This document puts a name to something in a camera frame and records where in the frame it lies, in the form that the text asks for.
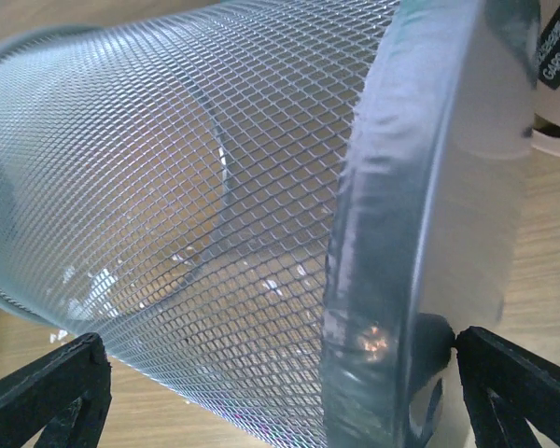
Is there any salmon pink plastic bin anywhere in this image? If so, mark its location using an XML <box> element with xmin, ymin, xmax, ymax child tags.
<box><xmin>533</xmin><ymin>1</ymin><xmax>560</xmax><ymax>158</ymax></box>

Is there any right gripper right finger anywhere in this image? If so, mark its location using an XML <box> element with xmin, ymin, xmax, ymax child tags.
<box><xmin>455</xmin><ymin>327</ymin><xmax>560</xmax><ymax>447</ymax></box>

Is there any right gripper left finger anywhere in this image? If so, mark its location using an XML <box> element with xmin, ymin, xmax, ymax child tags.
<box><xmin>0</xmin><ymin>332</ymin><xmax>112</xmax><ymax>447</ymax></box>

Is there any silver wire mesh bin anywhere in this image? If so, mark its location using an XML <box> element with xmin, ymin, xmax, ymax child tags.
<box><xmin>0</xmin><ymin>1</ymin><xmax>540</xmax><ymax>447</ymax></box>

